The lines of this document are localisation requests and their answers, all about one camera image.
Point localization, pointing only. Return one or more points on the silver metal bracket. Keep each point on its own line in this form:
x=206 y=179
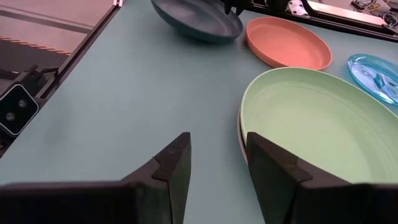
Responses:
x=297 y=7

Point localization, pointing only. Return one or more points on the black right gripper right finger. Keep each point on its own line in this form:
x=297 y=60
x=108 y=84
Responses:
x=273 y=174

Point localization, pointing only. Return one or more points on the black table-level camera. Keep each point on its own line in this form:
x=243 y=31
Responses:
x=17 y=109

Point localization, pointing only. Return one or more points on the clear blue glass plate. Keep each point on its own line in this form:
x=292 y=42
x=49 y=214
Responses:
x=373 y=77

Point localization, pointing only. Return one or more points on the orange plastic plate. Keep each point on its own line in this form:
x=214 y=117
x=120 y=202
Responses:
x=286 y=43

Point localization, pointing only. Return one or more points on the black table frame rail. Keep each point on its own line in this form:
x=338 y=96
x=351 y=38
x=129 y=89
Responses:
x=77 y=53
x=342 y=23

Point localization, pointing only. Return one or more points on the light green plastic plate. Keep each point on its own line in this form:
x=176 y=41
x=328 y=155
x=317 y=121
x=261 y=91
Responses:
x=311 y=124

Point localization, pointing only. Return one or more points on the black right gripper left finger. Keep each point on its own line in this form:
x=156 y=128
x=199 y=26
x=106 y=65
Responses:
x=174 y=161

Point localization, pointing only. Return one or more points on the beige plastic plate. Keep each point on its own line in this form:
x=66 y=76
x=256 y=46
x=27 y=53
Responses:
x=240 y=137

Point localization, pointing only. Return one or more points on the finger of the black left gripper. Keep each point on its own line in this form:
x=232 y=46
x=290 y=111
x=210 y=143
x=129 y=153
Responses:
x=228 y=5
x=240 y=6

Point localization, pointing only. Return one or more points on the dark blue plastic plate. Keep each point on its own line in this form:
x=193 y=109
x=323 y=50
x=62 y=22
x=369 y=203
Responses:
x=199 y=18

